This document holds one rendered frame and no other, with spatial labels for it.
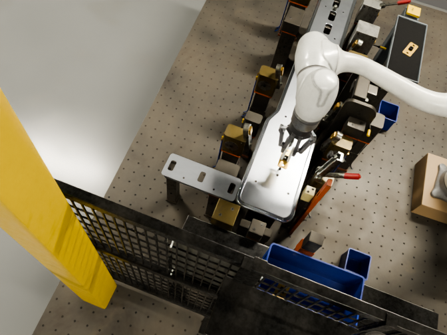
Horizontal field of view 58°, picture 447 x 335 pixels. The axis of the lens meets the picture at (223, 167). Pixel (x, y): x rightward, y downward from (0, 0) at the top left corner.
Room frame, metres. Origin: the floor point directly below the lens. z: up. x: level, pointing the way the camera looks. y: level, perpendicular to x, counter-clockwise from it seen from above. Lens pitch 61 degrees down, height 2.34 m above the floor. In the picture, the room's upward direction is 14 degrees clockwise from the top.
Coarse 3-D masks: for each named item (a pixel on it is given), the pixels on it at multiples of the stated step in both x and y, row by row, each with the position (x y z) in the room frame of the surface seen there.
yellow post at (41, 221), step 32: (0, 96) 0.26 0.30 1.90; (0, 128) 0.24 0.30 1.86; (0, 160) 0.21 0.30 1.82; (32, 160) 0.25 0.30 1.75; (0, 192) 0.18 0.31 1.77; (32, 192) 0.22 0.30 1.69; (0, 224) 0.18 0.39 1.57; (32, 224) 0.18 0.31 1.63; (64, 224) 0.23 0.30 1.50; (64, 256) 0.19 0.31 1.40; (96, 256) 0.26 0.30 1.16; (96, 288) 0.20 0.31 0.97
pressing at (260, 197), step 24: (312, 24) 1.62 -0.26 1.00; (336, 24) 1.66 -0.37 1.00; (288, 96) 1.14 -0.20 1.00; (288, 120) 1.02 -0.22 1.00; (264, 144) 0.87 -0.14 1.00; (312, 144) 0.93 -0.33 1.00; (264, 168) 0.77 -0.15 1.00; (288, 168) 0.79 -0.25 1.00; (240, 192) 0.64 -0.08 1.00; (264, 192) 0.67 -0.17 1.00; (288, 192) 0.69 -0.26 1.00; (288, 216) 0.59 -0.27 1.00
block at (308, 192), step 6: (306, 186) 0.70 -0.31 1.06; (306, 192) 0.67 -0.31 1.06; (312, 192) 0.68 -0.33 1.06; (300, 198) 0.69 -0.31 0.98; (306, 198) 0.67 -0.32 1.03; (300, 204) 0.67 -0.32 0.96; (300, 210) 0.67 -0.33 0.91; (294, 216) 0.67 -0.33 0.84; (288, 222) 0.67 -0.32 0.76; (288, 228) 0.67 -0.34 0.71
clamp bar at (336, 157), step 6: (330, 156) 0.75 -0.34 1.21; (336, 156) 0.76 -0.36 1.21; (342, 156) 0.76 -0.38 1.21; (330, 162) 0.77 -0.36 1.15; (336, 162) 0.74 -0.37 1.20; (342, 162) 0.75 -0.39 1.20; (324, 168) 0.77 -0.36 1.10; (330, 168) 0.74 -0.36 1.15; (318, 174) 0.75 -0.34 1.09; (324, 174) 0.74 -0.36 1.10
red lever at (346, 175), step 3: (327, 174) 0.76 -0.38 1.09; (330, 174) 0.76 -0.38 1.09; (333, 174) 0.75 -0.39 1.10; (336, 174) 0.75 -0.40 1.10; (339, 174) 0.75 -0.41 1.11; (342, 174) 0.75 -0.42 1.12; (345, 174) 0.75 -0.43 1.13; (348, 174) 0.75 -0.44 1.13; (351, 174) 0.75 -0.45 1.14; (354, 174) 0.75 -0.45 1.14; (357, 174) 0.75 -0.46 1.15; (333, 177) 0.75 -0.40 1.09; (336, 177) 0.75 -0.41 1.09; (339, 177) 0.74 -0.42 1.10; (342, 177) 0.74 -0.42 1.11; (345, 177) 0.74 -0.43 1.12; (348, 177) 0.74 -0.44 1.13; (351, 177) 0.74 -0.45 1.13; (354, 177) 0.74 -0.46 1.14; (357, 177) 0.74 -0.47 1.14; (360, 177) 0.74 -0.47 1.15
